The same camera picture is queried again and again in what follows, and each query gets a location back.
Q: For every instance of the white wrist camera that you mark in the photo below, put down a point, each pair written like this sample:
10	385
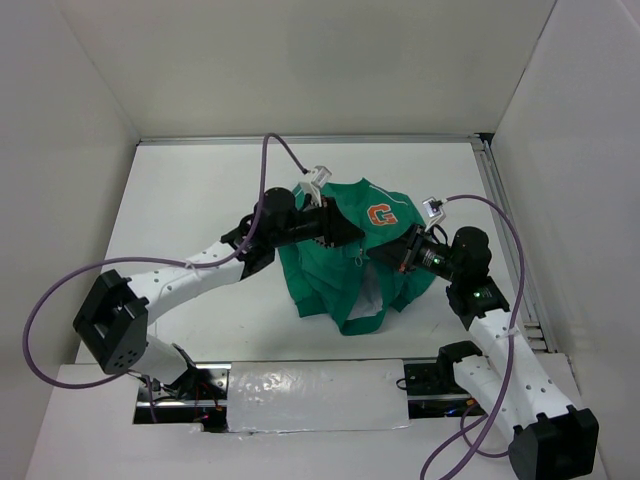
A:
313	182
434	209

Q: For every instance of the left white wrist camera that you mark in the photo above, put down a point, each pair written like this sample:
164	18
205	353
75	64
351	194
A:
313	182

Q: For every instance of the white front cover panel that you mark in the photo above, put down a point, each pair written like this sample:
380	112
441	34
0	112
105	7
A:
324	396

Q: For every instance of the black metal base rail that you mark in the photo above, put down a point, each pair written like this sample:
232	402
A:
430	394

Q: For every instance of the green jacket with grey lining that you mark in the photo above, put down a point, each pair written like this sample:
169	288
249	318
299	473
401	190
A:
344	283

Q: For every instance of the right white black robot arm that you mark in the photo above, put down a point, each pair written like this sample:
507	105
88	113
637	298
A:
548	436

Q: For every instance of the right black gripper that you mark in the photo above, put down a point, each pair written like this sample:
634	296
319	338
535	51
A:
402	254

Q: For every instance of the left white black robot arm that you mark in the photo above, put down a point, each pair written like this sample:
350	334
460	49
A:
114	318

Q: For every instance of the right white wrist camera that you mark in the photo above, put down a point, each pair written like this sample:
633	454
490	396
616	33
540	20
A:
434	209

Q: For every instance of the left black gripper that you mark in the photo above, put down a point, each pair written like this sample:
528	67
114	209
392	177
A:
334	227

